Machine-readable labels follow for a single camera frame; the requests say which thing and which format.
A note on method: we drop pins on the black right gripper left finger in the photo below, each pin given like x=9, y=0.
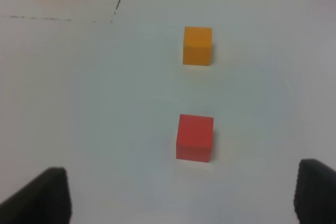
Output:
x=45, y=199

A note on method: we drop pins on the orange cube block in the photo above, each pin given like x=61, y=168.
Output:
x=197, y=46

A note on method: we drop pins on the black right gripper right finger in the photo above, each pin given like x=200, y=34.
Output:
x=314, y=198

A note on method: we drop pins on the red cube block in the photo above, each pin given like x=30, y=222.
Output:
x=194, y=141

